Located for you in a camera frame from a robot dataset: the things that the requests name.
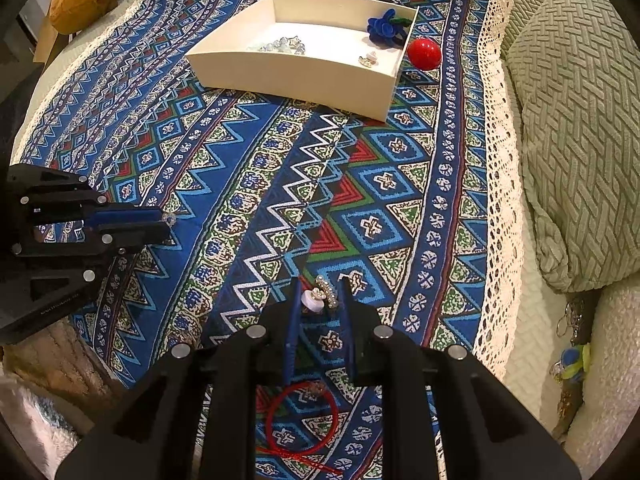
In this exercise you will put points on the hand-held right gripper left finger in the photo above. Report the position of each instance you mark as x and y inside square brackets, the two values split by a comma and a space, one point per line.
[291, 332]

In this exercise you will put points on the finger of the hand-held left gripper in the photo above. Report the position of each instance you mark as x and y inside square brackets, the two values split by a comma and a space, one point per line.
[125, 216]
[140, 237]

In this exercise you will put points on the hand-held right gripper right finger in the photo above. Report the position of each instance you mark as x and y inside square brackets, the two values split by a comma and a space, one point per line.
[350, 340]

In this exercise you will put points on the small clear crystal earring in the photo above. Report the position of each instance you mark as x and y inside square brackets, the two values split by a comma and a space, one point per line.
[169, 219]

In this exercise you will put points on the pearl earring with white backing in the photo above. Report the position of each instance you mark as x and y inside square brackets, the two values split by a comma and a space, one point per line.
[313, 303]

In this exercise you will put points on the white rectangular tray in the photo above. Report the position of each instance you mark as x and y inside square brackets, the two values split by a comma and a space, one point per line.
[300, 82]

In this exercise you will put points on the brown textured cloth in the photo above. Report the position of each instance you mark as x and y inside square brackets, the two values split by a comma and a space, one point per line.
[55, 360]

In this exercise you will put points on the blue patterned blanket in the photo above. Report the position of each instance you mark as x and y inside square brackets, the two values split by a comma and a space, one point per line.
[400, 185]

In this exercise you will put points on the cream fuzzy sofa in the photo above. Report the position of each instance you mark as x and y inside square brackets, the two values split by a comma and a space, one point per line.
[615, 360]

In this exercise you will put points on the small pearl earring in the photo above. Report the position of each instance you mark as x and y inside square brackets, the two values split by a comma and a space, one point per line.
[369, 58]

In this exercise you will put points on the red ball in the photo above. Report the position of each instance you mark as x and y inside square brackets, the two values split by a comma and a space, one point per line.
[424, 54]

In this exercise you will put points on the blue flower hair clip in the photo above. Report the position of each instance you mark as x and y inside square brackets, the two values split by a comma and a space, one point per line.
[382, 27]

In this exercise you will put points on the green textured cushion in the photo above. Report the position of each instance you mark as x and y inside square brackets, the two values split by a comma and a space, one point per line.
[575, 110]

